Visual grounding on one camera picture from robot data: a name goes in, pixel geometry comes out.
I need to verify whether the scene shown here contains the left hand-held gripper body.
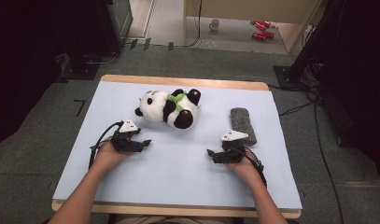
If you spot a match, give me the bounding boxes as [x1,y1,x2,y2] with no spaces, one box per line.
[110,119,143,154]

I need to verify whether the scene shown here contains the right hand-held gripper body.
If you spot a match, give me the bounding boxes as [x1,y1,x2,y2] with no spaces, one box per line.
[219,130,250,164]

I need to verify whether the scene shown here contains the grey fuzzy cloth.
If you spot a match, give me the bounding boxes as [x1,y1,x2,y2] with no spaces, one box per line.
[230,107,258,147]

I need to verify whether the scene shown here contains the panda plush toy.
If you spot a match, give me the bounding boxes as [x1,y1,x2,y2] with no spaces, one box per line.
[134,88,202,131]

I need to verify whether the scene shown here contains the person's left hand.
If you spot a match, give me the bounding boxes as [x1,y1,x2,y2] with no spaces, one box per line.
[91,140,135,171]

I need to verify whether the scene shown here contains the person's right hand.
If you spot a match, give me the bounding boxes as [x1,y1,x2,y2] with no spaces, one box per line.
[226,147,267,189]

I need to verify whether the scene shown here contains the light blue table mat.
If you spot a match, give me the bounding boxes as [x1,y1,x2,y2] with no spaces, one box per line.
[52,80,303,210]

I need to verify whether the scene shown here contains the black tape corner mark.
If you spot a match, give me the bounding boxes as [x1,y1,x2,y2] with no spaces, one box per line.
[73,99,87,118]

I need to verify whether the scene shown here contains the wooden table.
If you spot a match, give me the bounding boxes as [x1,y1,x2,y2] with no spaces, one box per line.
[50,74,303,219]

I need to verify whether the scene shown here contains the person's beige trousers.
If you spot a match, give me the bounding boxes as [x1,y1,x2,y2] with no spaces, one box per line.
[114,214,237,224]

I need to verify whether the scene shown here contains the black flat stand base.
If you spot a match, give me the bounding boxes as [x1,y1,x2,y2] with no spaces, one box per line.
[59,53,102,81]

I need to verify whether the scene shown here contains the black metal stand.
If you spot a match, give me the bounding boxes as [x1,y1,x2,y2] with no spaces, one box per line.
[273,0,336,91]

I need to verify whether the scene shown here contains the dark glass-front cabinet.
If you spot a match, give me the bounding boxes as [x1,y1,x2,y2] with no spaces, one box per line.
[97,0,134,54]

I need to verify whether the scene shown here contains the dark curtain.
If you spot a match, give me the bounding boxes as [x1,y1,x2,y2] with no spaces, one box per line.
[0,0,102,148]
[317,0,380,188]

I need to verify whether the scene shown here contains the light wooden cabinet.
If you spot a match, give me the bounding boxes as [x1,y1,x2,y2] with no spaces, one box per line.
[182,0,323,54]

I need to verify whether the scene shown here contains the right hand-held gripper cable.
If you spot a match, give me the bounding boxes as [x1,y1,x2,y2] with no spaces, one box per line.
[232,146,269,189]

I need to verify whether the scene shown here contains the hand-held gripper cable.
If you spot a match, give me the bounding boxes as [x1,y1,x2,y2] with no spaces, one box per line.
[88,120,125,171]
[232,146,269,189]

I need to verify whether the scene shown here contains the left hand-held gripper cable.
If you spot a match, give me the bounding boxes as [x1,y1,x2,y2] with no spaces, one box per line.
[88,120,125,171]

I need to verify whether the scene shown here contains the short black floor cable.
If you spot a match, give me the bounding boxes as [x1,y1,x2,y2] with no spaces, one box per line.
[278,100,317,118]

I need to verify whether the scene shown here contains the grey floor cable loop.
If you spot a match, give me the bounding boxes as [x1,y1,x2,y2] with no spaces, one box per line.
[83,50,120,66]

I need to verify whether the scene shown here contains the long black floor cable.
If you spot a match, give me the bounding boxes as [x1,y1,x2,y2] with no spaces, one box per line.
[313,101,345,224]

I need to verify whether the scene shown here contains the black cable bundle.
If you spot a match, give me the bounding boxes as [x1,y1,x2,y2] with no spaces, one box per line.
[301,57,324,102]

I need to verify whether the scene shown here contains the black hanging cable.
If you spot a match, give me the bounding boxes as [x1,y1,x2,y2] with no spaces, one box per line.
[173,0,203,49]

